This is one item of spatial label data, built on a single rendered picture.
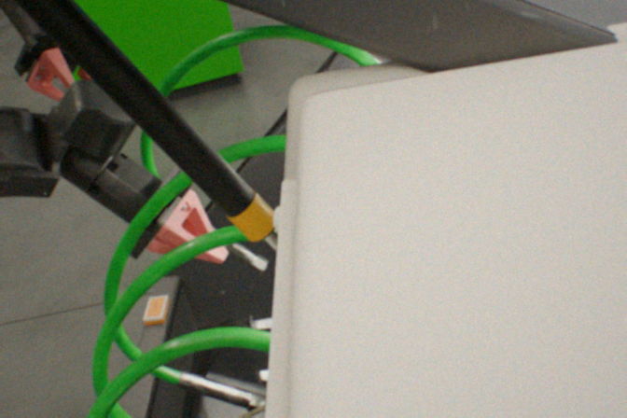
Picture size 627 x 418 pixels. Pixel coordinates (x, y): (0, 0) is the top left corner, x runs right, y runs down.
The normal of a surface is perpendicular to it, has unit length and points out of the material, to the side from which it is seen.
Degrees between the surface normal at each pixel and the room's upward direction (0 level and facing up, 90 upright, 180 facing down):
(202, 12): 90
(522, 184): 0
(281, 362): 14
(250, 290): 90
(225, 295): 90
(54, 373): 0
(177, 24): 90
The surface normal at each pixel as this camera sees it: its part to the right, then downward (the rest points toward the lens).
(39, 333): -0.18, -0.83
